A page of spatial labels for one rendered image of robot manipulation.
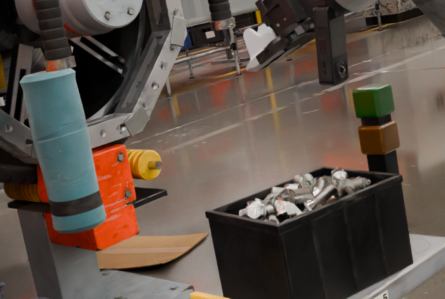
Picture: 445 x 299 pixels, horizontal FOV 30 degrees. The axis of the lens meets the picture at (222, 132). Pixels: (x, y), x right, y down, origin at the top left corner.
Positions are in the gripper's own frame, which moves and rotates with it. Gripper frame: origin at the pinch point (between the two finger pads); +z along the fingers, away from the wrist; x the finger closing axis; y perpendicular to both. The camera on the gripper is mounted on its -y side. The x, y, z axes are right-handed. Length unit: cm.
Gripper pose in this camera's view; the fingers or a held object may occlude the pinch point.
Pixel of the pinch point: (255, 69)
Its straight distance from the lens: 127.0
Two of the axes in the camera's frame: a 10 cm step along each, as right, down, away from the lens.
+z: -6.0, 4.3, 6.7
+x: -6.3, 2.6, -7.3
